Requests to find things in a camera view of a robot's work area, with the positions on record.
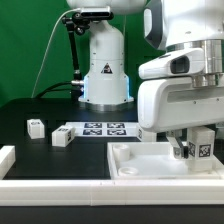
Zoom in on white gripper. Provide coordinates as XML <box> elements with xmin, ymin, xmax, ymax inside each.
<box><xmin>138</xmin><ymin>48</ymin><xmax>224</xmax><ymax>159</ymax></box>

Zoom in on white square tabletop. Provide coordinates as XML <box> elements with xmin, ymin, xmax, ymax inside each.
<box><xmin>107</xmin><ymin>142</ymin><xmax>224</xmax><ymax>180</ymax></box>

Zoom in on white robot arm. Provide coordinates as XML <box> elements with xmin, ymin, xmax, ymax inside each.
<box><xmin>66</xmin><ymin>0</ymin><xmax>224</xmax><ymax>158</ymax></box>

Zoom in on white U-shaped fence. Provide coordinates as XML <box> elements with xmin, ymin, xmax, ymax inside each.
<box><xmin>0</xmin><ymin>146</ymin><xmax>224</xmax><ymax>206</ymax></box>

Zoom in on white marker base plate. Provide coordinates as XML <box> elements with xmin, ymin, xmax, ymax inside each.
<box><xmin>67</xmin><ymin>122</ymin><xmax>137</xmax><ymax>137</ymax></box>

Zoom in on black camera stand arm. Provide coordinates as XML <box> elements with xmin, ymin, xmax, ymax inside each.
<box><xmin>62</xmin><ymin>16</ymin><xmax>82</xmax><ymax>101</ymax></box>

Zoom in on black base cables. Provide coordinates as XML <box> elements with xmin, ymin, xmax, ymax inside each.
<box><xmin>35</xmin><ymin>79</ymin><xmax>85</xmax><ymax>99</ymax></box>

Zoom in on grey camera cable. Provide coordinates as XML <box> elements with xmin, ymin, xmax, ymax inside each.
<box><xmin>30</xmin><ymin>7</ymin><xmax>82</xmax><ymax>99</ymax></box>

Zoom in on black camera on stand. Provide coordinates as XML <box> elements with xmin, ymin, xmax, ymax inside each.
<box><xmin>73</xmin><ymin>6</ymin><xmax>113</xmax><ymax>21</ymax></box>

